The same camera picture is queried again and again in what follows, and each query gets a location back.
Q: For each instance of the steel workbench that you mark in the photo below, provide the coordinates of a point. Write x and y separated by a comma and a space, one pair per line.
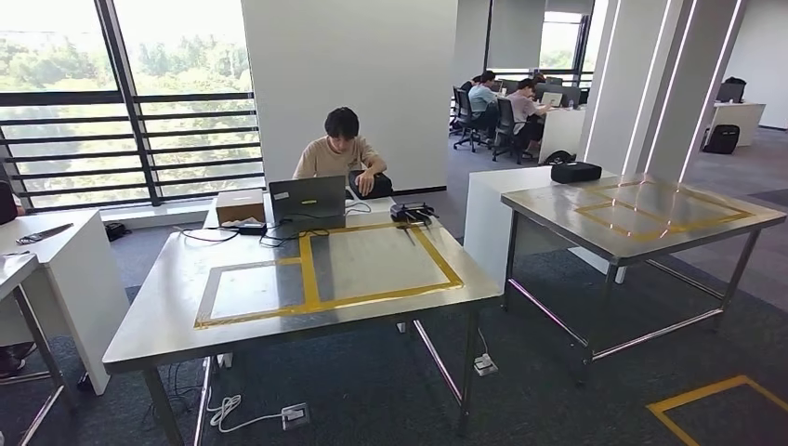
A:
172, 295

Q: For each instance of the black device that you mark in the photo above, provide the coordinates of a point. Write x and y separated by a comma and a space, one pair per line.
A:
409, 212

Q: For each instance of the grey laptop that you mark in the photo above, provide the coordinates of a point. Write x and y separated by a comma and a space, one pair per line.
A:
308, 200

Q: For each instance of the person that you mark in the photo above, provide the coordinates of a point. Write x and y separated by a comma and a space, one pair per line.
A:
481, 98
523, 111
12, 363
332, 157
471, 83

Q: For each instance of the black office chair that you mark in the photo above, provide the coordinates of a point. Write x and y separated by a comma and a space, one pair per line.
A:
505, 126
462, 114

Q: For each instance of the black power adapter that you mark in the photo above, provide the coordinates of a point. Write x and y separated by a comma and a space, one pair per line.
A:
252, 229

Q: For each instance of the cardboard box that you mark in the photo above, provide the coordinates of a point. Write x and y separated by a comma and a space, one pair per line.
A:
240, 209

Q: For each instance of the steel table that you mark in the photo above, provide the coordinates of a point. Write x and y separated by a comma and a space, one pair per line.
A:
15, 271
554, 212

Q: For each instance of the white power strip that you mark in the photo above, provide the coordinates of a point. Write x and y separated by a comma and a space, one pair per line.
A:
485, 366

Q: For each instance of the black hard case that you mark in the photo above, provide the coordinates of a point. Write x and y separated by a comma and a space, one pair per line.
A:
575, 172

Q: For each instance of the white desk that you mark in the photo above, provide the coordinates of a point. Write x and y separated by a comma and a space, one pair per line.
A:
563, 135
745, 120

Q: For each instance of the open laptop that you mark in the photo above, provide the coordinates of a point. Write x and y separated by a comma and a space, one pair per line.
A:
552, 100

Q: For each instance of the floor socket box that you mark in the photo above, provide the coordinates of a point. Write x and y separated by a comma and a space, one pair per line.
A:
295, 417

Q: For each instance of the dark computer monitor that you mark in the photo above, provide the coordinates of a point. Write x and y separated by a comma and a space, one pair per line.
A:
571, 95

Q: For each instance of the dark window railing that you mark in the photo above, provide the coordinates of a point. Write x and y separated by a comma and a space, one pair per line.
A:
185, 97

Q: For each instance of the black backpack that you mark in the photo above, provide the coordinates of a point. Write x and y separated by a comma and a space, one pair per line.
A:
721, 140
116, 231

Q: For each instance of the yellow floor tape square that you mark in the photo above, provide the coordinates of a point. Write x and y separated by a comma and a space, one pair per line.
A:
696, 393

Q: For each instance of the flat dark tool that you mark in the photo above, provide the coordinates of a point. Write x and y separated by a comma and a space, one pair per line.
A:
43, 234

